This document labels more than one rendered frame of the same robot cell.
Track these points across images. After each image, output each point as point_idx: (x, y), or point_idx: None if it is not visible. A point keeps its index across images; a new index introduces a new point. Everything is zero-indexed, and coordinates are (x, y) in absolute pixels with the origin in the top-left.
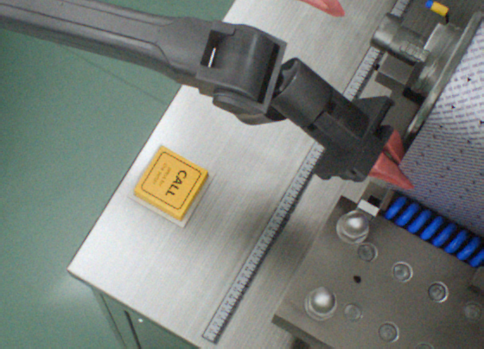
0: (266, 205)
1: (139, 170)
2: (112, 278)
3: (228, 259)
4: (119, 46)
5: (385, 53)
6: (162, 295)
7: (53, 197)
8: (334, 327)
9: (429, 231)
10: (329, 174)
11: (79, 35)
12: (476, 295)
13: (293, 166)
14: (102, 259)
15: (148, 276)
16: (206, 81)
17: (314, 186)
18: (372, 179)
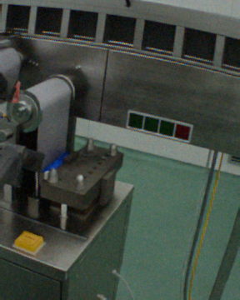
0: (35, 225)
1: (23, 252)
2: (67, 259)
3: (56, 233)
4: (7, 167)
5: (9, 137)
6: (72, 248)
7: None
8: (86, 185)
9: (52, 167)
10: (42, 163)
11: (2, 174)
12: (70, 163)
13: (20, 218)
14: (61, 262)
15: (65, 251)
16: (22, 152)
17: (27, 215)
18: (24, 204)
